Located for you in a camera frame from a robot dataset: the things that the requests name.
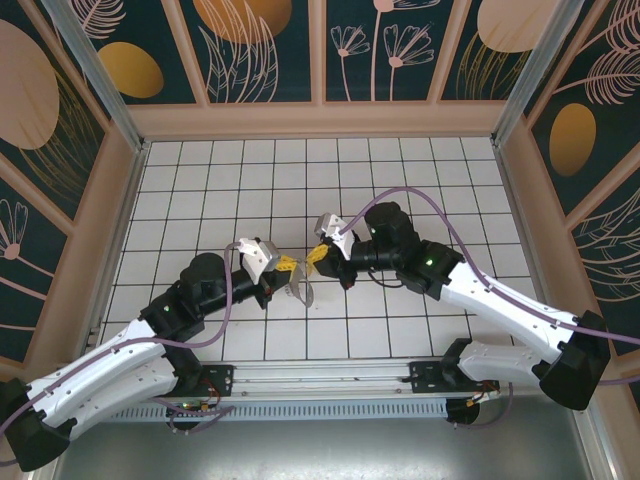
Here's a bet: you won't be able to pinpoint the aluminium base beam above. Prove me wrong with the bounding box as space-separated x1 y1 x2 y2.
199 360 451 402

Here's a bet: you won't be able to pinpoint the small circuit board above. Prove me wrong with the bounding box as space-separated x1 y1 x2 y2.
171 396 222 417

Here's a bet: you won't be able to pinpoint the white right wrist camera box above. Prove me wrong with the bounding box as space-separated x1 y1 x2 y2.
313 212 357 262

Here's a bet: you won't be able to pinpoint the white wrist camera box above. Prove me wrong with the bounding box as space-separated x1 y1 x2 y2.
313 212 357 262
238 237 280 287

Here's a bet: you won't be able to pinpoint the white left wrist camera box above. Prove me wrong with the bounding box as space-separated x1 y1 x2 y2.
238 237 280 287

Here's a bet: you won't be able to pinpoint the thin black cable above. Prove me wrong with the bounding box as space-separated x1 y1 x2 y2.
370 269 407 291

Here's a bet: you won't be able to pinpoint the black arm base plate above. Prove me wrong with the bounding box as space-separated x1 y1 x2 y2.
408 358 449 397
198 363 237 400

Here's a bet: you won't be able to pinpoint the grey slotted cable duct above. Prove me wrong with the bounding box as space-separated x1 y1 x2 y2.
107 398 450 422

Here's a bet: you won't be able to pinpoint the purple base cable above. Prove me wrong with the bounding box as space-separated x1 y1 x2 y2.
166 403 237 437
448 383 515 432

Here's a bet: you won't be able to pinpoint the wall panel single pale flower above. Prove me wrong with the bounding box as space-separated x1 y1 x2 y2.
0 164 72 362

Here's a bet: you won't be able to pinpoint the wall panel pale flower outlines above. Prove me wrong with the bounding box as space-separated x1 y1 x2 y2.
324 0 435 105

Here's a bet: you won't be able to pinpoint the wall panel peach disc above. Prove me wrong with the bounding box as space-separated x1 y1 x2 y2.
438 0 535 103

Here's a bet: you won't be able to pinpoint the aluminium corner post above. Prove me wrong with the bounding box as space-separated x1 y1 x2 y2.
39 0 151 154
491 0 577 147

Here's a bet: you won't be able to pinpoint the wall panel feather orange oval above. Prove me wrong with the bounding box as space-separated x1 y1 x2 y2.
523 0 640 217

